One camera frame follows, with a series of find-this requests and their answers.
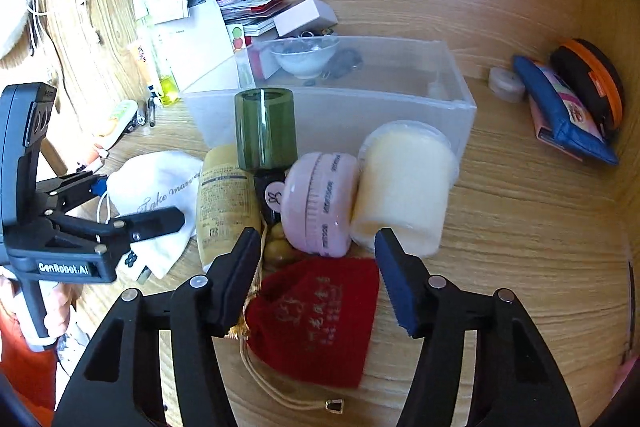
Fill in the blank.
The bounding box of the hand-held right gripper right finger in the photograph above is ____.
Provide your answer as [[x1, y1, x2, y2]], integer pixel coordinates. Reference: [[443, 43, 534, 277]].
[[374, 227, 581, 427]]

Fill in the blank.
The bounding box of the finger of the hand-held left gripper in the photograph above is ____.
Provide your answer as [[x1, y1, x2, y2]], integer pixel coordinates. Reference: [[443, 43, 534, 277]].
[[36, 173, 109, 210], [46, 206, 187, 254]]

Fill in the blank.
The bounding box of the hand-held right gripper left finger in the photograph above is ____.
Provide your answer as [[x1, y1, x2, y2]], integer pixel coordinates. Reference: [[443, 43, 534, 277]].
[[52, 227, 263, 427]]

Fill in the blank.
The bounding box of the white drawstring cloth bag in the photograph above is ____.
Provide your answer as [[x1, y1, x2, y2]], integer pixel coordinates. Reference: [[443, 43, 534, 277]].
[[97, 150, 205, 280]]

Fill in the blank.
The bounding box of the yellow sunscreen tube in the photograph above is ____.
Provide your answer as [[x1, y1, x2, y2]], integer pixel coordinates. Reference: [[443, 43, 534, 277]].
[[196, 144, 263, 273]]

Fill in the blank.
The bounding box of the red velvet drawstring pouch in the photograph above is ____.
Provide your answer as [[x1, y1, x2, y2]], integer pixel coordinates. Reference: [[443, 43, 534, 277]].
[[240, 257, 381, 413]]

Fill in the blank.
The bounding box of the cream translucent plastic cup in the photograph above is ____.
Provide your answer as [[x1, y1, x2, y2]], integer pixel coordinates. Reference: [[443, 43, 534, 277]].
[[349, 120, 460, 258]]

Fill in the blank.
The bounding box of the pink round case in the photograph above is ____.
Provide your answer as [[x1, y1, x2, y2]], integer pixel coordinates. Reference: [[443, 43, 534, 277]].
[[262, 151, 361, 258]]

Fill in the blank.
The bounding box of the clear plastic storage box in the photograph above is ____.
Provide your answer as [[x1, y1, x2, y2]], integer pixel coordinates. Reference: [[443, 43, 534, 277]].
[[181, 34, 476, 158]]

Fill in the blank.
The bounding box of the wooden desktop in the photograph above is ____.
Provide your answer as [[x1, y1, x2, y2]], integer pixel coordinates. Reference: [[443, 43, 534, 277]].
[[70, 0, 633, 427]]

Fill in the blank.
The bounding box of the person's left hand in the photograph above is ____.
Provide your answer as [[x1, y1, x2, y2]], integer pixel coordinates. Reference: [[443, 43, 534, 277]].
[[50, 283, 76, 338]]

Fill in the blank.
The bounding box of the pale card black flower print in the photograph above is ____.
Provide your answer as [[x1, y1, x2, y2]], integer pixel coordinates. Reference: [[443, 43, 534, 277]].
[[122, 249, 156, 283]]

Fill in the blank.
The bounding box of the white green oblong case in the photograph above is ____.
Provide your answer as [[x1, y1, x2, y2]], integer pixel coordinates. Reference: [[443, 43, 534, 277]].
[[95, 99, 138, 138]]

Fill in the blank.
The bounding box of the yellow liquid bottle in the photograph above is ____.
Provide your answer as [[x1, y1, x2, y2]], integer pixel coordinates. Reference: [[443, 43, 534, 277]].
[[135, 14, 181, 108]]

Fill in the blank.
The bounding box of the orange white tube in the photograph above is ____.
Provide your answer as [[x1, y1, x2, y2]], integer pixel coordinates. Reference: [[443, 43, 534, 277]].
[[127, 42, 156, 98]]

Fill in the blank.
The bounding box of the white hanging cloth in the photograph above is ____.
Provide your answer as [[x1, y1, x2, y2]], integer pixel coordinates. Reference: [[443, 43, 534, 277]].
[[0, 0, 51, 58]]

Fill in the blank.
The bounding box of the green glass cup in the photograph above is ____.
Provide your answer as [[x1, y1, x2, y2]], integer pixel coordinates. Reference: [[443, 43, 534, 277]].
[[235, 88, 299, 228]]

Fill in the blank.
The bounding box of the white paper bag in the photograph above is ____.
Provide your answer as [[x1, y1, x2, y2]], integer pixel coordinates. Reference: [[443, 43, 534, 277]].
[[132, 0, 241, 92]]

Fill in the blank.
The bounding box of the orange clothing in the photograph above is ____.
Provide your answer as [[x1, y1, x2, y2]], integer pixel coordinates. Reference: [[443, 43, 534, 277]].
[[0, 307, 57, 413]]

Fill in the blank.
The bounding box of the fruit sticker sheet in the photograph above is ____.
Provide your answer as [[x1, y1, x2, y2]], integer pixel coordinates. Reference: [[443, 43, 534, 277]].
[[227, 23, 247, 55]]

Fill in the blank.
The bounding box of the pink notebook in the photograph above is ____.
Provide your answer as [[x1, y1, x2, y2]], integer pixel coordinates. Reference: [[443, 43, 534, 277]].
[[528, 97, 588, 158]]

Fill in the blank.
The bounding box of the white round small case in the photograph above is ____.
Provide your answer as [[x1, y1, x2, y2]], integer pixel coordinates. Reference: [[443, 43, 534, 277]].
[[488, 67, 527, 104]]

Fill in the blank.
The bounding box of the blue pencil case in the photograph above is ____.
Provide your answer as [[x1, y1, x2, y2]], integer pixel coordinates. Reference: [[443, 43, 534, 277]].
[[512, 55, 621, 166]]

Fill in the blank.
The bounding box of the white ceramic bowl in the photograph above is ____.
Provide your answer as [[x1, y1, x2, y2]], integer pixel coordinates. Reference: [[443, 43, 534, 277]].
[[270, 38, 341, 80]]

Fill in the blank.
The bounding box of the stack of cards and packets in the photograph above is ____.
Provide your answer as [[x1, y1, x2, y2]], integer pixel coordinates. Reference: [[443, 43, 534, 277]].
[[220, 0, 296, 52]]

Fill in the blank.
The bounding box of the pale pink cardboard box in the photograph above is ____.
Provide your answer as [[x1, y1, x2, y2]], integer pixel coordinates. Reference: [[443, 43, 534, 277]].
[[273, 0, 338, 38]]

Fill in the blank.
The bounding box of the black orange round case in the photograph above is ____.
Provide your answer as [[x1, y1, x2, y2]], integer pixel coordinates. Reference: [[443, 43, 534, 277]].
[[550, 38, 625, 140]]

